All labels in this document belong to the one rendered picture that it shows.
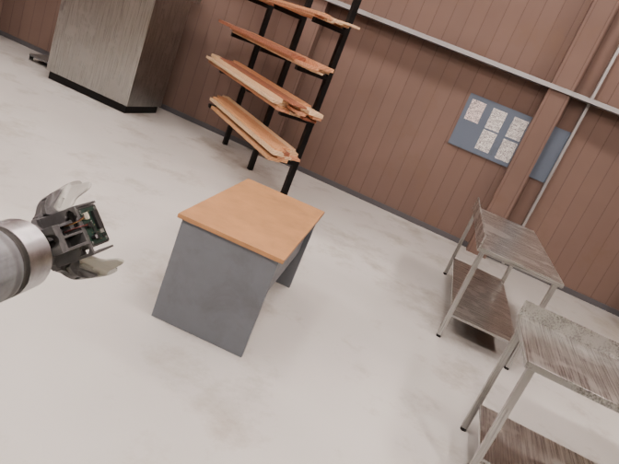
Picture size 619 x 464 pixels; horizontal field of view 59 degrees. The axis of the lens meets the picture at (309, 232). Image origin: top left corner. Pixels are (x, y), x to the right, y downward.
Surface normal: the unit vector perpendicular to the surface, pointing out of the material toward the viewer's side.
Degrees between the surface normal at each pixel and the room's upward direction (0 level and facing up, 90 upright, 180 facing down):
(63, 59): 90
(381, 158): 90
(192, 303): 90
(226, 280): 90
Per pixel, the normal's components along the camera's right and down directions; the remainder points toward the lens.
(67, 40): -0.29, 0.21
